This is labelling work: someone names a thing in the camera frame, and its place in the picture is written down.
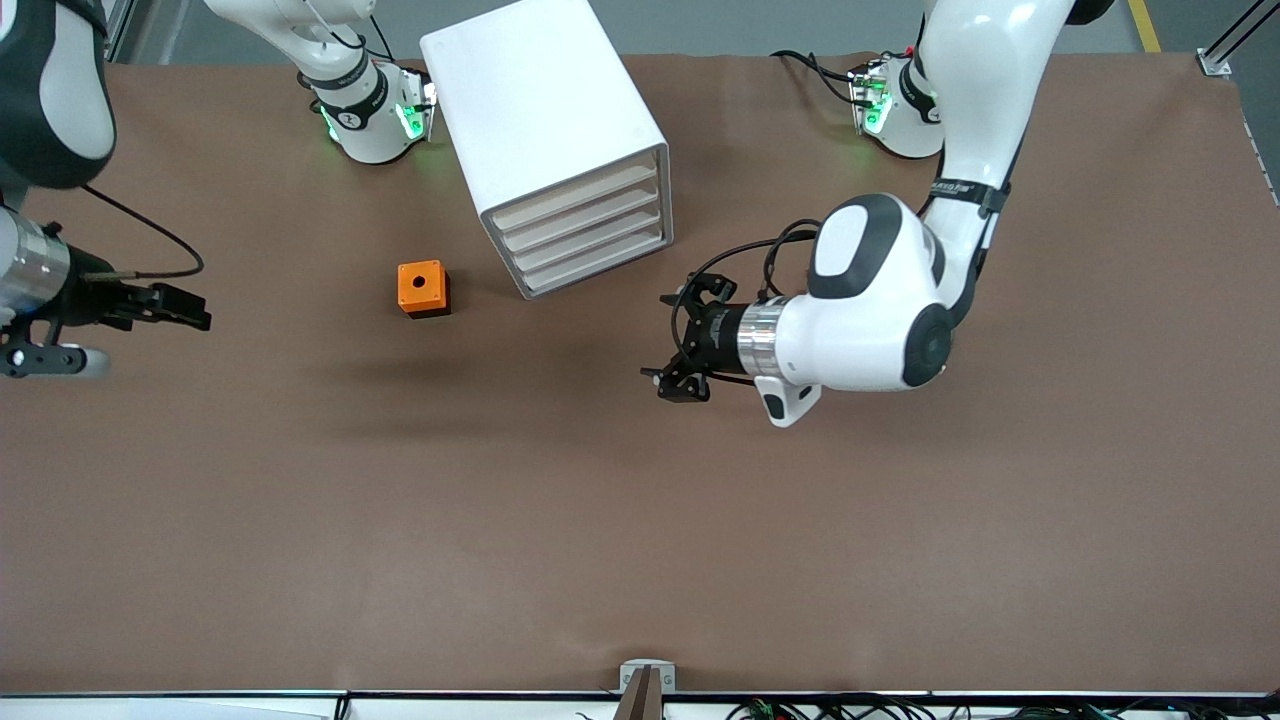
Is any orange box with hole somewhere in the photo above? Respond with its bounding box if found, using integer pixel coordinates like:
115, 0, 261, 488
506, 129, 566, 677
397, 260, 451, 319

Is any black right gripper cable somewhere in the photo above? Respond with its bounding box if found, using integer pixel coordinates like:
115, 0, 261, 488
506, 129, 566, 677
83, 185, 206, 280

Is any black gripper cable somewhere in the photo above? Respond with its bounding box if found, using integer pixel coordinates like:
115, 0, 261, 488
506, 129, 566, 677
83, 185, 206, 280
668, 220, 823, 386

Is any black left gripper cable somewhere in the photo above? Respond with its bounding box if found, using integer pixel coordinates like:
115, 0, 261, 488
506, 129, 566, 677
668, 220, 823, 386

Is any black arm base cable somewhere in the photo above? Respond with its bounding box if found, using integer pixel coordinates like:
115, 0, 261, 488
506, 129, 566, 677
770, 49, 863, 107

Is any aluminium frame post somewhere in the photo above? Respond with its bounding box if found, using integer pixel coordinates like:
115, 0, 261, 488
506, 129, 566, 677
100, 0, 138, 61
1198, 0, 1280, 76

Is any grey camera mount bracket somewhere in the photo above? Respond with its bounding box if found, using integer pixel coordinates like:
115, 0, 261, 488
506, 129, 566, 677
619, 660, 677, 720

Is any white table edge rail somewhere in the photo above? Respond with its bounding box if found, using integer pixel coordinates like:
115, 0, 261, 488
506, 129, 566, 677
0, 690, 1280, 720

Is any black cable bundle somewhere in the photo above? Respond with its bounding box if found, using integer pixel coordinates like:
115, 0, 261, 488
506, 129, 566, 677
730, 698, 1280, 720

